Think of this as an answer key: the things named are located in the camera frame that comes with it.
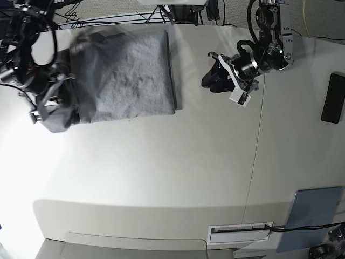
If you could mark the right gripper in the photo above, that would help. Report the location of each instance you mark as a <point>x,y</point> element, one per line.
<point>39,86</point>

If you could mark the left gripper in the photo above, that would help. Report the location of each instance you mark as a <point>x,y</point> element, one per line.
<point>244,65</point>

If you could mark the grey T-shirt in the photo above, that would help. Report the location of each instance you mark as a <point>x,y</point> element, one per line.
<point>121,76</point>

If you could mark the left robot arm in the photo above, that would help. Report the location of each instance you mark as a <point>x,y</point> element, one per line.
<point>272,46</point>

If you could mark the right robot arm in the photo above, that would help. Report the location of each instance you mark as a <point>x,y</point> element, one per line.
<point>31,38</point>

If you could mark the black phone on table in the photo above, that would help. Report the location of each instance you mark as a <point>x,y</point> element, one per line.
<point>334,100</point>

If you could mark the blue-grey tablet board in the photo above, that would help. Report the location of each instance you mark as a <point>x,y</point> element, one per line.
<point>310,207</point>

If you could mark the black device bottom right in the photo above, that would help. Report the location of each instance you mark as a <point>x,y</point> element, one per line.
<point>321,251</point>

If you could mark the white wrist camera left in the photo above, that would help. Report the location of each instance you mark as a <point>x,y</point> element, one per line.
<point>240,97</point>

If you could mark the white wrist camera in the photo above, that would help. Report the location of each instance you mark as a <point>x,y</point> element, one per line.
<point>35,116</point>
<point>240,97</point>

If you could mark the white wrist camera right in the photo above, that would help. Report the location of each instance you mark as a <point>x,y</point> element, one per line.
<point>35,116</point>

